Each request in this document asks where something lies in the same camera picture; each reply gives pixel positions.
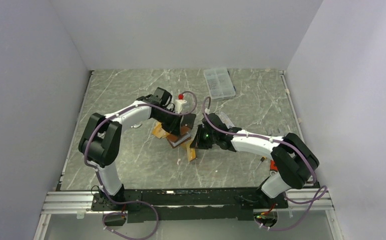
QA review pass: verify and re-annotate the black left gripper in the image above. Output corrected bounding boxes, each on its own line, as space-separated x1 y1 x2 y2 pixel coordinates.
153 108 183 138

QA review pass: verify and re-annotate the brown leather card holder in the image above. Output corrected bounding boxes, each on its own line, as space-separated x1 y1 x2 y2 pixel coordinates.
166 132 191 149

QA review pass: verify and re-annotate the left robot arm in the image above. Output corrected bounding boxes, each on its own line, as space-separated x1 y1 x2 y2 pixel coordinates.
78 87 197 210

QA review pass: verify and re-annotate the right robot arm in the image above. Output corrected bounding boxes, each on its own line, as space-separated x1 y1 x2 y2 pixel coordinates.
190 113 319 208

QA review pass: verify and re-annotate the gold card stack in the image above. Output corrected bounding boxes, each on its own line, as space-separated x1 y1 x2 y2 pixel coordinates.
152 121 169 139

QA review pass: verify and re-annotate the black card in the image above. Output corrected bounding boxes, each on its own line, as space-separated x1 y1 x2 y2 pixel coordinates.
180 113 196 130

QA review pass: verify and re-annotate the silver open-end wrench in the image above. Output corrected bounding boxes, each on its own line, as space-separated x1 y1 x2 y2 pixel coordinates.
131 123 142 129

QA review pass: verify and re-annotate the clear plastic screw box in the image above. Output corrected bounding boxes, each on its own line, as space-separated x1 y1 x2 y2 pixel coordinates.
203 67 236 100

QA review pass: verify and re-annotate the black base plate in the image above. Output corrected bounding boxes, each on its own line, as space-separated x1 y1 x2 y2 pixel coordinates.
91 187 288 223

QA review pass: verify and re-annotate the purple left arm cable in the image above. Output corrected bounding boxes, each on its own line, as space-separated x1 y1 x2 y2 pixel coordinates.
84 91 198 240

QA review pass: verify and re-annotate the orange handled tool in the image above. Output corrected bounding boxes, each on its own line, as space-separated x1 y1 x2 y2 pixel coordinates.
260 156 278 176

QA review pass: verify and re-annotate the aluminium frame rail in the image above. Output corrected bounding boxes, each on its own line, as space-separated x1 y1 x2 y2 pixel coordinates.
33 188 345 240

